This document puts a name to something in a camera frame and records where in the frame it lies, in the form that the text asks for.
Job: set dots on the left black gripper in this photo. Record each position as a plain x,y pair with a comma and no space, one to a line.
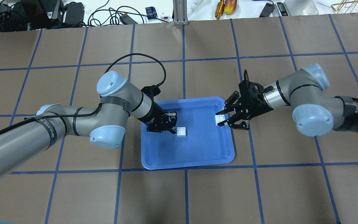
154,114

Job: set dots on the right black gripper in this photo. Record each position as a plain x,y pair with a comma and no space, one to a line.
254,105

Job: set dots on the white block with studs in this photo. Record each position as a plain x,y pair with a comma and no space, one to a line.
219,118

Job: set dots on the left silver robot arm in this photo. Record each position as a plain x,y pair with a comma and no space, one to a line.
105,126

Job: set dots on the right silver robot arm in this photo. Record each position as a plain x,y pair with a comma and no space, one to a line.
313,113

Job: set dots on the blue plastic tray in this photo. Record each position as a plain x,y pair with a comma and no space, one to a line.
205,143

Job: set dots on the black power adapter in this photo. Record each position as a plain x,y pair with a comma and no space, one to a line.
74,13

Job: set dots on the aluminium frame post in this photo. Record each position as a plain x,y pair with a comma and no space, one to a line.
180,13

